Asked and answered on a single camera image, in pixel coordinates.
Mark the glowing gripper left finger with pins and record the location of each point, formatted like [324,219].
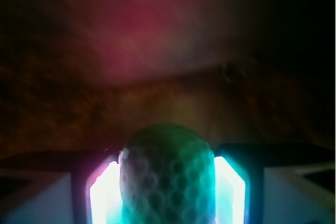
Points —
[60,188]

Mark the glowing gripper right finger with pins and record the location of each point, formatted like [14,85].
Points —
[274,183]

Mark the green dimpled ball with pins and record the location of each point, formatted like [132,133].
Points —
[167,175]

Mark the brown paper-lined cardboard box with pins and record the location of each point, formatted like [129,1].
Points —
[87,74]

